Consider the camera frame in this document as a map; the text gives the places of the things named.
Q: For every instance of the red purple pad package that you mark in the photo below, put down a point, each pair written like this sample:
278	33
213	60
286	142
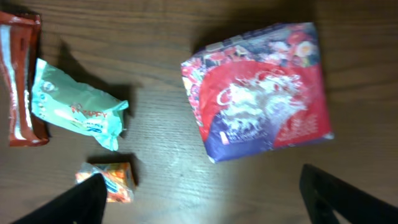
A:
258	91

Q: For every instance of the mint green wipes packet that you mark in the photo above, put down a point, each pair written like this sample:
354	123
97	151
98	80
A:
58	99

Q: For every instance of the small orange tissue packet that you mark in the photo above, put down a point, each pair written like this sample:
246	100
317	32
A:
118	180

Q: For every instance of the orange snack bar wrapper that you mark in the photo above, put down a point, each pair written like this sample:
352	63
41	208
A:
20	34

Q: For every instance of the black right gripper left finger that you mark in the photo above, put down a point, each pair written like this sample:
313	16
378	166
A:
84	203

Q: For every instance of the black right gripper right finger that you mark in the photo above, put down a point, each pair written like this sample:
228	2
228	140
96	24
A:
325	194

